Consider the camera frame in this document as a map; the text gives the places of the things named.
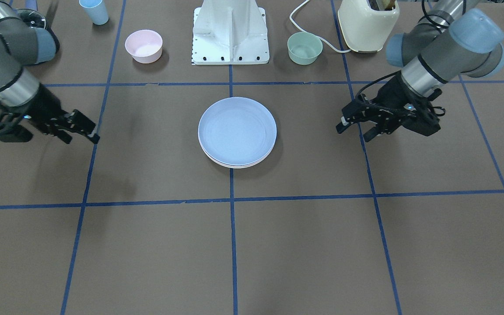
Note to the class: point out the pink bowl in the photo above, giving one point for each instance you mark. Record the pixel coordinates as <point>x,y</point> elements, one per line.
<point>145,46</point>

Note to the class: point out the dark blue pot with lid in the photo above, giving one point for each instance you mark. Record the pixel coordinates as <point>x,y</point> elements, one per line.
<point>37,22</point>

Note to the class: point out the cream toaster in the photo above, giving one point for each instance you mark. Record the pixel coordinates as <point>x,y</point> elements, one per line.
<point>367,24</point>

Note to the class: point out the pink plate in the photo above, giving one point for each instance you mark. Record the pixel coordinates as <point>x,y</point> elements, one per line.
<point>264,148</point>

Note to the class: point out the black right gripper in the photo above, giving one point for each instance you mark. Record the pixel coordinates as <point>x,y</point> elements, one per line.
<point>43,107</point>

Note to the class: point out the green bowl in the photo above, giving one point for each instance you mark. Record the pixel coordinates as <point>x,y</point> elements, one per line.
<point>304,48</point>

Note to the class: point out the light blue cup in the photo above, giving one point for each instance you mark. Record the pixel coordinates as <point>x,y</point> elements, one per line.
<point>96,10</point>

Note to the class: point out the blue plate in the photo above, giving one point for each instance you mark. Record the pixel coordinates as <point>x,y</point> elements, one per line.
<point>236,124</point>

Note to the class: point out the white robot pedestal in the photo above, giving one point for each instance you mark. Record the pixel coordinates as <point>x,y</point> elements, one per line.
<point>230,32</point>

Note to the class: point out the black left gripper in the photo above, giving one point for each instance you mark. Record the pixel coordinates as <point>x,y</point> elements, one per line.
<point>390,95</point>

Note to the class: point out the cream plate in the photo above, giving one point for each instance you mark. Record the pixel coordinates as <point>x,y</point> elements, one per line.
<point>238,160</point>

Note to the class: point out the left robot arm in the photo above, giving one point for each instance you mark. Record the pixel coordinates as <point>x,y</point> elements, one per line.
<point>453,38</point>

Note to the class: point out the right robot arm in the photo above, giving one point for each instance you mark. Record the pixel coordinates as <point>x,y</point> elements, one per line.
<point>22,95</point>

